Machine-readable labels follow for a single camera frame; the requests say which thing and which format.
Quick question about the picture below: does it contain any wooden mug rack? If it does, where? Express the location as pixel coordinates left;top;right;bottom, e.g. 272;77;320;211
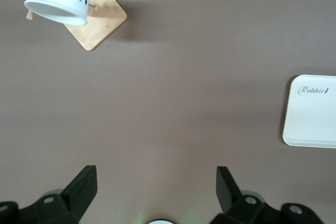
25;0;128;51

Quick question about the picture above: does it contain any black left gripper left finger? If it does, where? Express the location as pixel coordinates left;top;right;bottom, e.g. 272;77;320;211
17;165;99;224

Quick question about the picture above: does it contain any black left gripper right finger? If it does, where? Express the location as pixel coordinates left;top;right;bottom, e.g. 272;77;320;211
212;166;279;224

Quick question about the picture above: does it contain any cream rectangular serving tray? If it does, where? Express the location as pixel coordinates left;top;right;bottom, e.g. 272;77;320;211
282;74;336;150

